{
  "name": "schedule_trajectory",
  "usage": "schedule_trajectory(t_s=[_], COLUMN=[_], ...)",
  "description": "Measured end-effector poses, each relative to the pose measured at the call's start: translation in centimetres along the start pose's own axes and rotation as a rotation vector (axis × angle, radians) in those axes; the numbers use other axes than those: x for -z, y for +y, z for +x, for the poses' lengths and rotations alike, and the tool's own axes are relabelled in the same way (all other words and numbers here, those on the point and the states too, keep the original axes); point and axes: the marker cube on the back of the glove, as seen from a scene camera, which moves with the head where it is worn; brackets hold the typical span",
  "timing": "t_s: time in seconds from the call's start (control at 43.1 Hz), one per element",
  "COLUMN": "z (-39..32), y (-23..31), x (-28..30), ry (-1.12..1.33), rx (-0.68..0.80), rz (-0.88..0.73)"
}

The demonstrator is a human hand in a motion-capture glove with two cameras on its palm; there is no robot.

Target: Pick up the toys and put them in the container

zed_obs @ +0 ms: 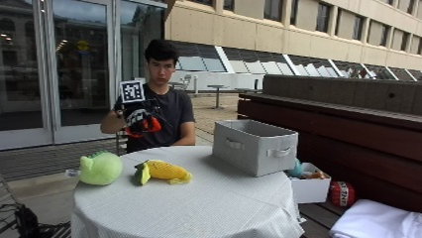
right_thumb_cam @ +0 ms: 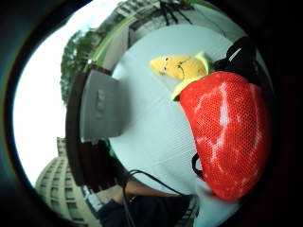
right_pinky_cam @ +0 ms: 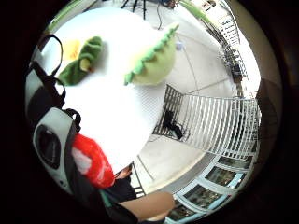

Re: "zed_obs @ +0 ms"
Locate teal soft toy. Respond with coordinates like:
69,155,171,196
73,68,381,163
285,158,305,179

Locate white folded cloth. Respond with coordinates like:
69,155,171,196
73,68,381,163
329,198,422,238

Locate beige building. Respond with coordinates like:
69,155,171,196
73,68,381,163
164,0,422,82

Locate the person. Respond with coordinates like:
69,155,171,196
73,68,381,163
99,39,199,155

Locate small round pedestal table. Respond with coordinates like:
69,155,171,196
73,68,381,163
207,84,230,110

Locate white open box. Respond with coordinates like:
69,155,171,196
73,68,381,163
288,162,333,205

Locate glass doors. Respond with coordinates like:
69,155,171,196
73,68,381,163
0,0,169,152

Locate yellow corn soft toy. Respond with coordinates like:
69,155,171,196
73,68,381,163
133,159,195,186

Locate green soft toy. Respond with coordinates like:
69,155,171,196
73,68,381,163
77,150,124,186

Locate grey metal chair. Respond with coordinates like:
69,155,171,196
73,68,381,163
169,73,195,91

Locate grey fabric storage box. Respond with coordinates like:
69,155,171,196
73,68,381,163
211,119,300,178

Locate orange soft toy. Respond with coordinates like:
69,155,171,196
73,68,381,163
300,170,328,180

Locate white tablecloth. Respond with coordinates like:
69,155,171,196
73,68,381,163
71,145,306,238

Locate black metal chair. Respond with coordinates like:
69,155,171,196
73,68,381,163
0,175,72,238

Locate red cylinder soft toy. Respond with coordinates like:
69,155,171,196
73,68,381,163
329,180,356,208

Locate white cube of black markers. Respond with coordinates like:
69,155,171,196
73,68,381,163
119,79,147,104

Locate dark wooden bench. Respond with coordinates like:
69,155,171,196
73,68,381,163
236,74,422,238

